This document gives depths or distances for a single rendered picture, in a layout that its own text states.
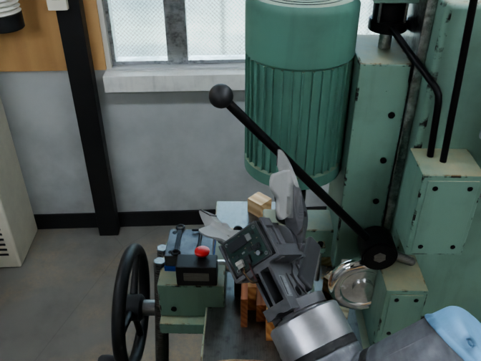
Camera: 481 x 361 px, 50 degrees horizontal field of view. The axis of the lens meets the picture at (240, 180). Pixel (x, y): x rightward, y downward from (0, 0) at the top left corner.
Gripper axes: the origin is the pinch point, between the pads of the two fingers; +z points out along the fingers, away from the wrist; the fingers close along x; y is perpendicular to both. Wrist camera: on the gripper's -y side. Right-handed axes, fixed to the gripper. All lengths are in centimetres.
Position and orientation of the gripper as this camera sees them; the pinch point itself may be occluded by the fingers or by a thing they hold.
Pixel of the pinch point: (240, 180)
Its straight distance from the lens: 72.6
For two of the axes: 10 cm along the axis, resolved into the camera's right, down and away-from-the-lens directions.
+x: -7.3, 5.6, 4.0
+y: -5.4, -1.1, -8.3
